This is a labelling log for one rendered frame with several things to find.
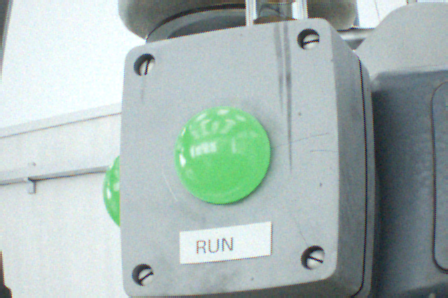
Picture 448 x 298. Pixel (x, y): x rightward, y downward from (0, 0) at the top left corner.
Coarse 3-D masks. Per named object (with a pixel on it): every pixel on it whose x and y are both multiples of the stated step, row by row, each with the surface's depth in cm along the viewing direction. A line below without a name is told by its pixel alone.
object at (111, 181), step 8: (112, 160) 50; (112, 168) 50; (104, 176) 50; (112, 176) 49; (104, 184) 50; (112, 184) 49; (104, 192) 50; (112, 192) 49; (104, 200) 50; (112, 200) 49; (112, 208) 49; (112, 216) 50
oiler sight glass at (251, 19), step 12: (252, 0) 57; (264, 0) 57; (276, 0) 57; (288, 0) 57; (300, 0) 57; (252, 12) 57; (264, 12) 57; (276, 12) 57; (288, 12) 57; (300, 12) 57; (252, 24) 57
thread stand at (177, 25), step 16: (416, 0) 90; (176, 16) 90; (192, 16) 90; (208, 16) 90; (224, 16) 90; (240, 16) 90; (160, 32) 92; (176, 32) 92; (192, 32) 92; (352, 32) 90; (368, 32) 90; (352, 48) 91
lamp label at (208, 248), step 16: (256, 224) 46; (192, 240) 47; (208, 240) 46; (224, 240) 46; (240, 240) 46; (256, 240) 46; (192, 256) 46; (208, 256) 46; (224, 256) 46; (240, 256) 46
